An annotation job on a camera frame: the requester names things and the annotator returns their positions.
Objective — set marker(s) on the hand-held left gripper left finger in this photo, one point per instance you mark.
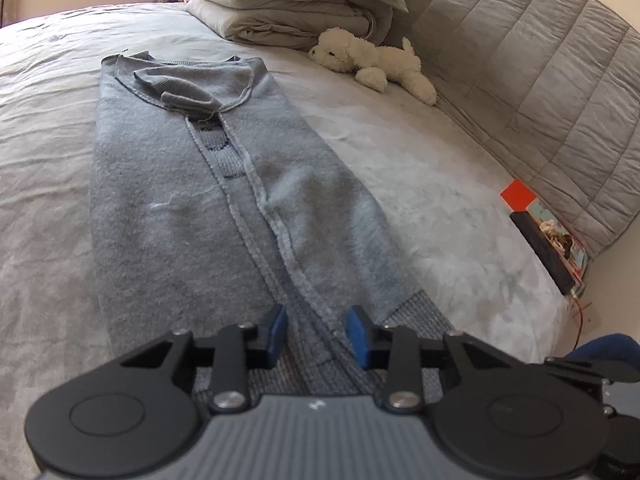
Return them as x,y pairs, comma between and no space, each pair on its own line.
275,335

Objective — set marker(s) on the folded grey quilt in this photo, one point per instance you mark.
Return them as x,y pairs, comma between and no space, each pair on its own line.
260,15

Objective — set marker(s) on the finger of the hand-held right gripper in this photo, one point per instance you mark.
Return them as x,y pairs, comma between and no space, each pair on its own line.
600,372

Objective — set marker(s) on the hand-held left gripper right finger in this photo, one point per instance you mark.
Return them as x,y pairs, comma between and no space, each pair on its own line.
360,335

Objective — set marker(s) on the blue cloth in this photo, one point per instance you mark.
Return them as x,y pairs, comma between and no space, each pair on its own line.
610,347

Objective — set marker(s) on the bed with grey sheet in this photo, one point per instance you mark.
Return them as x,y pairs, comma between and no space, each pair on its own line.
425,185

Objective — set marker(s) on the grey padded headboard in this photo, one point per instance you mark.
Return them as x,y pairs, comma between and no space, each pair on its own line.
525,60

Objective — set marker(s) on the grey knit sweater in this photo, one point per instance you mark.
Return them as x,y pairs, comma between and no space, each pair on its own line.
175,210

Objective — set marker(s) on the red printed box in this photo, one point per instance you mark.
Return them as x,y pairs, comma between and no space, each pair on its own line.
517,195

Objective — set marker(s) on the white plush toy dog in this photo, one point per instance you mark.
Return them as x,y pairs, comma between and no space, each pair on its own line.
360,55

